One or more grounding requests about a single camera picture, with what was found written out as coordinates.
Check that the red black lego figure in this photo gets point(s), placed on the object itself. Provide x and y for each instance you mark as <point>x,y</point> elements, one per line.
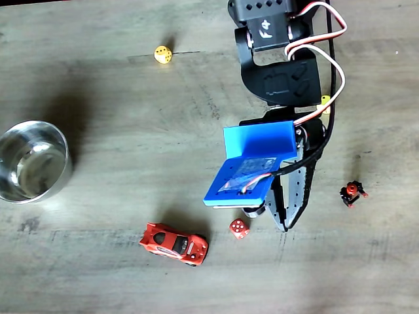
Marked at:
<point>352,191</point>

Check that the steel bowl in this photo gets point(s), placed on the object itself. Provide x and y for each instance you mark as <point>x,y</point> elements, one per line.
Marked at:
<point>32,163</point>

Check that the small yellow block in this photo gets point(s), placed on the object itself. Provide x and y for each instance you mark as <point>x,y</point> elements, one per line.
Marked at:
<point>325,99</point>

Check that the red die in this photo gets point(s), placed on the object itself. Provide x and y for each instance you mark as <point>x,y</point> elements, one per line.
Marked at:
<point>239,229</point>

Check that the red toy car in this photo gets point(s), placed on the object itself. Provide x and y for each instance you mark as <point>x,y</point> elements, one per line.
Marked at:
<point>173,243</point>

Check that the yellow die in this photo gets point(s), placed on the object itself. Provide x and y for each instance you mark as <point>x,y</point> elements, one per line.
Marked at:
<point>162,54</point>

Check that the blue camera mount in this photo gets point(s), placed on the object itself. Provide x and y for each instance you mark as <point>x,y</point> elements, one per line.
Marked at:
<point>258,140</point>

